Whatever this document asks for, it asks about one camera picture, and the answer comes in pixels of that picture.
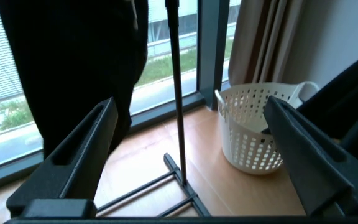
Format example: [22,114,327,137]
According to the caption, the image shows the black shorts with white cord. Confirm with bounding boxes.
[0,0,149,159]

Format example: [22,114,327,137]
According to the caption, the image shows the brown curtain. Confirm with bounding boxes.
[227,0,306,86]

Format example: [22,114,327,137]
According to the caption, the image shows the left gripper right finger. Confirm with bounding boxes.
[262,95,358,216]

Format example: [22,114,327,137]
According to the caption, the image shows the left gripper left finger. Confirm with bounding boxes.
[6,97,119,218]

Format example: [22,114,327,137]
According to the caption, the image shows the black clothes rack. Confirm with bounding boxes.
[96,0,211,218]

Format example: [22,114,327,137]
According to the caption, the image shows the white laundry basket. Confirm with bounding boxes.
[214,80,320,175]

